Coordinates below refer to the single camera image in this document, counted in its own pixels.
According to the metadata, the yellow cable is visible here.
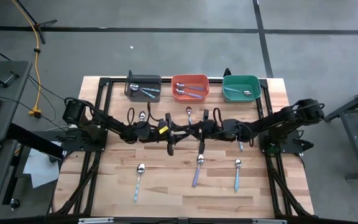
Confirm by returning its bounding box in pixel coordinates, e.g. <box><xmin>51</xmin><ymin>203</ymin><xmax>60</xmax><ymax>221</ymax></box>
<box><xmin>11</xmin><ymin>0</ymin><xmax>43</xmax><ymax>119</ymax></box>

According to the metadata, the orange plastic bin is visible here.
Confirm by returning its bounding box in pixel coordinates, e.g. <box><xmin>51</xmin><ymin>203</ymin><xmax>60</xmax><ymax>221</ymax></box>
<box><xmin>171</xmin><ymin>73</ymin><xmax>210</xmax><ymax>103</ymax></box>

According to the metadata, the grey plastic bin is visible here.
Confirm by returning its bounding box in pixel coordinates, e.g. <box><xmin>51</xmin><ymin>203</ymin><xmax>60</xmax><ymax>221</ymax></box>
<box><xmin>124</xmin><ymin>73</ymin><xmax>162</xmax><ymax>103</ymax></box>

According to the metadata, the teal plastic bin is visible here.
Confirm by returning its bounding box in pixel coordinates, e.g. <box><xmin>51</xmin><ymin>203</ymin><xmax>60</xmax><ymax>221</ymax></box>
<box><xmin>222</xmin><ymin>75</ymin><xmax>262</xmax><ymax>103</ymax></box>

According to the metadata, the white paper sheet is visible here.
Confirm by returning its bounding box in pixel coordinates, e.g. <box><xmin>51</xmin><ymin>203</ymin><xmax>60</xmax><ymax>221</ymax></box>
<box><xmin>22</xmin><ymin>152</ymin><xmax>60</xmax><ymax>189</ymax></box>

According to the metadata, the grey desk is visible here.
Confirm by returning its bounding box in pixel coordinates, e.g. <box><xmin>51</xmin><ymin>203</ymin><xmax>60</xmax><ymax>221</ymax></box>
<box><xmin>0</xmin><ymin>60</ymin><xmax>33</xmax><ymax>220</ymax></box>

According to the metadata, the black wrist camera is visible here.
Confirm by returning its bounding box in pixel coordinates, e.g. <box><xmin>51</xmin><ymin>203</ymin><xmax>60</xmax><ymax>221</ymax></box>
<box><xmin>208</xmin><ymin>120</ymin><xmax>223</xmax><ymax>139</ymax></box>
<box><xmin>151</xmin><ymin>123</ymin><xmax>168</xmax><ymax>140</ymax></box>

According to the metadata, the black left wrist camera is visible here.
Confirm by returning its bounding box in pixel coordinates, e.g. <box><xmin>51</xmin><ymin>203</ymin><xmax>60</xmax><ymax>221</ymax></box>
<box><xmin>151</xmin><ymin>123</ymin><xmax>168</xmax><ymax>140</ymax></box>

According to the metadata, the brown looped cable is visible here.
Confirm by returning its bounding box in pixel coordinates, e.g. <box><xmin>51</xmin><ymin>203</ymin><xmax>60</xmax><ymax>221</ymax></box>
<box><xmin>126</xmin><ymin>107</ymin><xmax>136</xmax><ymax>126</ymax></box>
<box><xmin>213</xmin><ymin>107</ymin><xmax>224</xmax><ymax>126</ymax></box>

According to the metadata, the silver metal bracket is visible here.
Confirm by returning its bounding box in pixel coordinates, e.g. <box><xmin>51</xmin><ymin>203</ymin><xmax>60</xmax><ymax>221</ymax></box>
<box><xmin>252</xmin><ymin>218</ymin><xmax>287</xmax><ymax>224</ymax></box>
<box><xmin>78</xmin><ymin>217</ymin><xmax>115</xmax><ymax>224</ymax></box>

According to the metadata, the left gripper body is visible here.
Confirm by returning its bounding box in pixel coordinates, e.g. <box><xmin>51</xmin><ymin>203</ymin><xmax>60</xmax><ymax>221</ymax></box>
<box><xmin>150</xmin><ymin>113</ymin><xmax>175</xmax><ymax>156</ymax></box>

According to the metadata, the black aluminium table frame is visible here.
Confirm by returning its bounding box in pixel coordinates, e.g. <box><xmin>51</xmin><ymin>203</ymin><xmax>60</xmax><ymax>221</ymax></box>
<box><xmin>47</xmin><ymin>67</ymin><xmax>315</xmax><ymax>218</ymax></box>

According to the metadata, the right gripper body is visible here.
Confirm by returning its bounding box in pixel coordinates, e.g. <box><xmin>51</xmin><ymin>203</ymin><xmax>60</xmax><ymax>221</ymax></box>
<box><xmin>199</xmin><ymin>109</ymin><xmax>225</xmax><ymax>155</ymax></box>

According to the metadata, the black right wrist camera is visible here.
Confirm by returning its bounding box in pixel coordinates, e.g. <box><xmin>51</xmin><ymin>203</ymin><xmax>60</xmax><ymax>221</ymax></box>
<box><xmin>208</xmin><ymin>120</ymin><xmax>223</xmax><ymax>139</ymax></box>

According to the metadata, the black tripod stand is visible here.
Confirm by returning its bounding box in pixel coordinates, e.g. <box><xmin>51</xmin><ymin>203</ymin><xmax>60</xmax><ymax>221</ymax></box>
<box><xmin>12</xmin><ymin>0</ymin><xmax>58</xmax><ymax>45</ymax></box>

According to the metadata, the dark grey side table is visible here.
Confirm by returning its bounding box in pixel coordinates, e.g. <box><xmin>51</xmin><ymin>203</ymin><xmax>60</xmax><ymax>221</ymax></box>
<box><xmin>321</xmin><ymin>80</ymin><xmax>358</xmax><ymax>181</ymax></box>

